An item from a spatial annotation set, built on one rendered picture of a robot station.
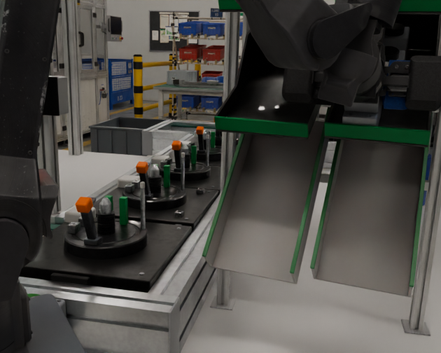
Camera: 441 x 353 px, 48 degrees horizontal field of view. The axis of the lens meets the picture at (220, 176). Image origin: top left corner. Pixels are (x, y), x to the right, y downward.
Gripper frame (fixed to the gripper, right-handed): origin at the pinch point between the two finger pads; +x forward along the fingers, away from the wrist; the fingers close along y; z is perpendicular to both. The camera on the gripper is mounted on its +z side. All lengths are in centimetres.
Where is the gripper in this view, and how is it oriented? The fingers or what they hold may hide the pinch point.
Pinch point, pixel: (363, 87)
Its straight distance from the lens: 69.1
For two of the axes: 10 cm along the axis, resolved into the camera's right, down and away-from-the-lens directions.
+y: -9.3, -1.1, 3.5
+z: 1.1, -9.9, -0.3
